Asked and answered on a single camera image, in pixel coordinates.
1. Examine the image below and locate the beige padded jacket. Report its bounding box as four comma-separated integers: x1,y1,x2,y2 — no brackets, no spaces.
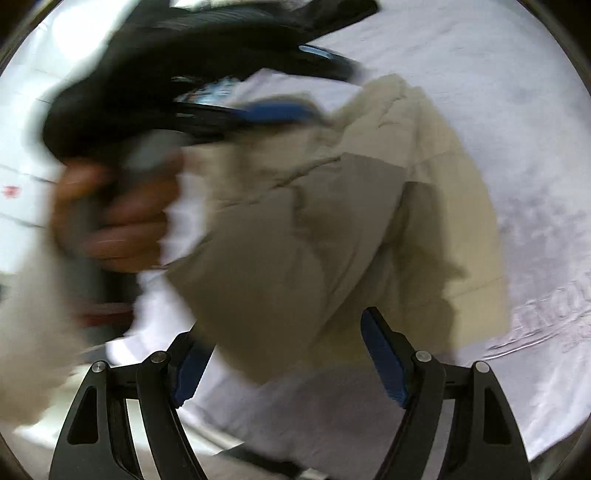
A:
161,74,511,385

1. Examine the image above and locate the person's left hand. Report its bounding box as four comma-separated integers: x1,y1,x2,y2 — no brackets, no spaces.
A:
51,154,186,274

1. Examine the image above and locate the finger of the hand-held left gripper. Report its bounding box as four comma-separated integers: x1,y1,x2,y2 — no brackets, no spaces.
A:
295,44,365,85
173,98,326,145

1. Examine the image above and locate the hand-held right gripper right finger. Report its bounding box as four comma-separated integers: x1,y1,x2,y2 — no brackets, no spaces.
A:
360,307,532,480

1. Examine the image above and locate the light grey fleece blanket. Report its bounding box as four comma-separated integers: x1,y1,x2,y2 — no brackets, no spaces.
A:
104,0,591,480

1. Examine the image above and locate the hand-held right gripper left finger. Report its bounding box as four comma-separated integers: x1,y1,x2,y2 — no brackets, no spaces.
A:
48,330,215,480

